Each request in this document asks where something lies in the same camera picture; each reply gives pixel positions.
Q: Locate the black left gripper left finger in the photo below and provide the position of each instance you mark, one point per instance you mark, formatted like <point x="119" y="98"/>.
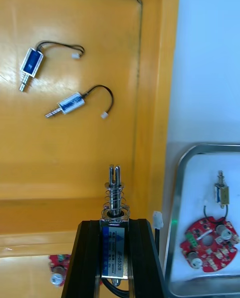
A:
<point x="85" y="258"/>

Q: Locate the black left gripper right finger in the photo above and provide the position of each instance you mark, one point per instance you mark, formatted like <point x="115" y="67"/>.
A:
<point x="142" y="258"/>

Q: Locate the small metal solenoid blue label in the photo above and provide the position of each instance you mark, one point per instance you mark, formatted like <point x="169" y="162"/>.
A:
<point x="72" y="103"/>
<point x="31" y="62"/>
<point x="113" y="248"/>
<point x="221" y="194"/>

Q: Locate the round red circuit board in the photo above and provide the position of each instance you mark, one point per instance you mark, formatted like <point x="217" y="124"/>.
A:
<point x="58" y="270"/>
<point x="210" y="253"/>

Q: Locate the steel tray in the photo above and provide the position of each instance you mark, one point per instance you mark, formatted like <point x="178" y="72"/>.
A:
<point x="171" y="253"/>

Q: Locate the yellow-orange plastic bin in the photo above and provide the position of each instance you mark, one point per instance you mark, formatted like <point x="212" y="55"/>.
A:
<point x="75" y="153"/>
<point x="25" y="278"/>

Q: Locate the white sheet liner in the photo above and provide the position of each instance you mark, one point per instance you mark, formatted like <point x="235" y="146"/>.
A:
<point x="200" y="178"/>

